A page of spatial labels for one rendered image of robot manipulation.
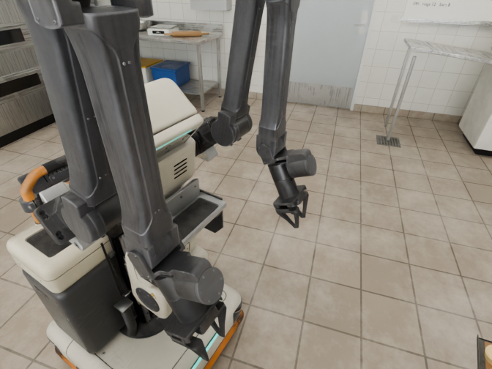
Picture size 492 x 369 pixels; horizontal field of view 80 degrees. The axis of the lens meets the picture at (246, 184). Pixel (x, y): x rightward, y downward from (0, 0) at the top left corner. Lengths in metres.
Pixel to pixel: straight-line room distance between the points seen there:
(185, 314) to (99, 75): 0.40
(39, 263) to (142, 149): 0.76
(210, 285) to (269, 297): 1.35
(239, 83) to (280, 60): 0.13
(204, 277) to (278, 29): 0.51
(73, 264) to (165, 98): 0.63
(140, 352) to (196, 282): 0.97
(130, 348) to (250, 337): 0.60
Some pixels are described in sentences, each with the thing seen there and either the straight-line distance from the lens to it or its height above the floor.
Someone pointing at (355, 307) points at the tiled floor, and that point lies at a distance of 1.90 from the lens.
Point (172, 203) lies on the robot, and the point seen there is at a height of 1.01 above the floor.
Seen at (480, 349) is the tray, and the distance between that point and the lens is 0.99.
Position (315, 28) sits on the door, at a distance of 4.31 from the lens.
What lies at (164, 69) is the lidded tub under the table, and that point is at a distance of 4.36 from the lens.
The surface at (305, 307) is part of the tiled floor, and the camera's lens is 1.82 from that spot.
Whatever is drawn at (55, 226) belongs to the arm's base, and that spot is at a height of 1.11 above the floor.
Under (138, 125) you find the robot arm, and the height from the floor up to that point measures 1.37.
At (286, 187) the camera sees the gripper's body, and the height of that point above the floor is 1.04.
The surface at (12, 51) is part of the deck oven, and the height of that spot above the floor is 0.85.
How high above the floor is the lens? 1.51
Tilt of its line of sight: 35 degrees down
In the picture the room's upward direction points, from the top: 1 degrees clockwise
